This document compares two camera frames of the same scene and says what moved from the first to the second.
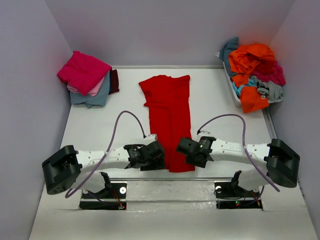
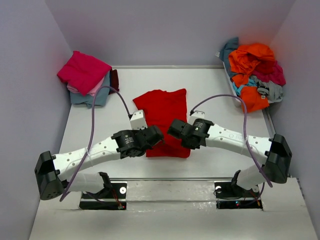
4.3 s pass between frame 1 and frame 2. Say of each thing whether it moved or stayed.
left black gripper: moved
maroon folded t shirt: stayed
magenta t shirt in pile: stayed
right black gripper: moved
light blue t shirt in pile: stayed
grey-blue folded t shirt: stayed
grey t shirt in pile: stayed
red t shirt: moved
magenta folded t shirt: stayed
